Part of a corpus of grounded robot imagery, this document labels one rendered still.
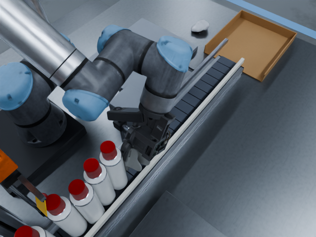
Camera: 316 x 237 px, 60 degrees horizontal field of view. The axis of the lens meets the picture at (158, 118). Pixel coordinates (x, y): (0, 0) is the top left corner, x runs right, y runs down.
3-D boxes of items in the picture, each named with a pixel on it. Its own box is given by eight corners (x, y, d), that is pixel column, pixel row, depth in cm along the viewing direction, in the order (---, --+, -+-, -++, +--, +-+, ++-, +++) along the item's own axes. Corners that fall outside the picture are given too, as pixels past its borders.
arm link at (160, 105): (137, 84, 59) (158, 78, 65) (131, 102, 61) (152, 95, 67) (165, 102, 56) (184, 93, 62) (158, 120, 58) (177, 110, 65)
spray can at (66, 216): (70, 241, 67) (40, 220, 51) (64, 221, 70) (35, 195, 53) (90, 232, 69) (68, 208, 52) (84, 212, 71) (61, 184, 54)
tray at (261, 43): (261, 82, 103) (264, 75, 100) (203, 52, 112) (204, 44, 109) (293, 40, 117) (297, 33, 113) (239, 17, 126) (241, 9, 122)
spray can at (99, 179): (106, 210, 72) (90, 181, 55) (92, 197, 74) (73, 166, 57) (120, 195, 74) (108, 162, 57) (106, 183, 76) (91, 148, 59)
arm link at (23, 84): (0, 117, 79) (-30, 86, 68) (31, 84, 86) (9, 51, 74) (31, 131, 76) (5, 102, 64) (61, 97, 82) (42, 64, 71)
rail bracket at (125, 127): (135, 158, 86) (130, 130, 72) (117, 145, 88) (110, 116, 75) (141, 151, 87) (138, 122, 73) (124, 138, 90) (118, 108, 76)
